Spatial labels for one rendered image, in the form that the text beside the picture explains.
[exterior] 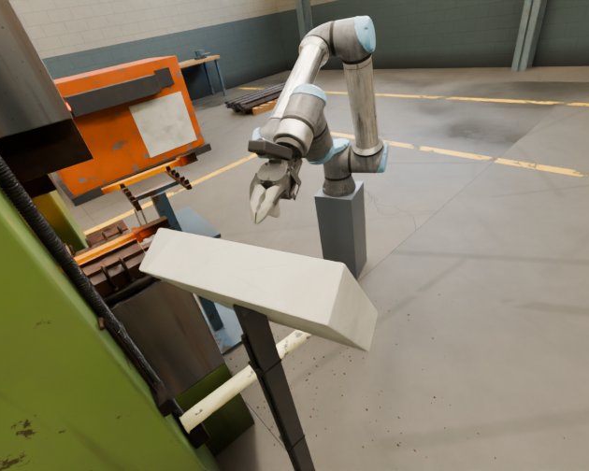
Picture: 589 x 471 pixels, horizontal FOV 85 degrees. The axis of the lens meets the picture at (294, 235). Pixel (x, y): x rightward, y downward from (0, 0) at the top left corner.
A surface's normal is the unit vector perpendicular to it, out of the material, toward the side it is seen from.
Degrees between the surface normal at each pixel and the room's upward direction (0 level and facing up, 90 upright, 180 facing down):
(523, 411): 0
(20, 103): 90
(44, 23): 90
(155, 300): 90
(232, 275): 30
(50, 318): 90
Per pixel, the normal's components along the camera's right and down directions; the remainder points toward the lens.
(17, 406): 0.61, 0.37
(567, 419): -0.16, -0.81
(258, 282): -0.36, -0.41
